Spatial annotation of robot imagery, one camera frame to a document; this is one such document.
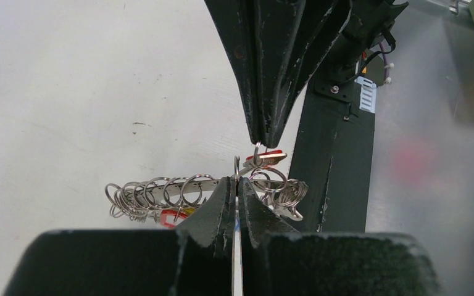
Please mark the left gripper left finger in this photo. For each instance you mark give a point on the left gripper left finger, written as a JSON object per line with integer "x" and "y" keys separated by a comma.
{"x": 190, "y": 259}

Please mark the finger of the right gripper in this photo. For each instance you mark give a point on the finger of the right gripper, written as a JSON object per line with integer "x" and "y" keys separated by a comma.
{"x": 292, "y": 39}
{"x": 235, "y": 24}

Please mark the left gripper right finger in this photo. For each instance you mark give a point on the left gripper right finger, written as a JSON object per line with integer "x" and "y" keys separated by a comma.
{"x": 279, "y": 260}

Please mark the red tag key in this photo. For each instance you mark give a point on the red tag key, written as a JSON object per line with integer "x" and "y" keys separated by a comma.
{"x": 258, "y": 160}
{"x": 171, "y": 218}

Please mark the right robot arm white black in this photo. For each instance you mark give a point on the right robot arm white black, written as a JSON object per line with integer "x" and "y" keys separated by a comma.
{"x": 369, "y": 23}

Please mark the red tag key on disc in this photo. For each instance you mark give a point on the red tag key on disc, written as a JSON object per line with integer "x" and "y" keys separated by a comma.
{"x": 171, "y": 218}

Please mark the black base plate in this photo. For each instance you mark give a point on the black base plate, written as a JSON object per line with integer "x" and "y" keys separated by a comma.
{"x": 333, "y": 156}

